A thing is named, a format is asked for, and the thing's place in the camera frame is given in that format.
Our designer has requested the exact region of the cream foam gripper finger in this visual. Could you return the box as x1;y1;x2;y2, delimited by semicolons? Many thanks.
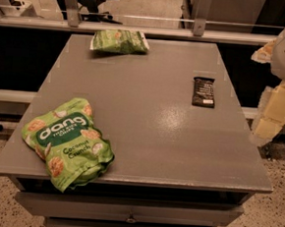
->
250;81;285;146
252;40;275;64

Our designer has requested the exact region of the green jalapeno chip bag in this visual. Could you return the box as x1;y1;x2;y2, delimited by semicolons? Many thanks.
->
89;28;149;54

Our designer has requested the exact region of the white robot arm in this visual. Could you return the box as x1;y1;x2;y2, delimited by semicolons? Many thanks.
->
250;29;285;146

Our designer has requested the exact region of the green Dang coconut chips bag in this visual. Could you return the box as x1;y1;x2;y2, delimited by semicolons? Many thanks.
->
22;97;115;192

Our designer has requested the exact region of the black snack bar wrapper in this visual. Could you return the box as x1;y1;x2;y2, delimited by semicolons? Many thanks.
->
192;77;215;108

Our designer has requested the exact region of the grey cabinet with drawers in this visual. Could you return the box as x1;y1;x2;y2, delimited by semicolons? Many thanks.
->
0;34;272;227

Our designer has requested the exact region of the drawer knob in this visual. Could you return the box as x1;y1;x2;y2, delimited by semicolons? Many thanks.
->
125;216;137;224

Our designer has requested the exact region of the metal railing frame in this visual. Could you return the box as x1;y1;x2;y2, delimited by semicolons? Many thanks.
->
0;0;274;45

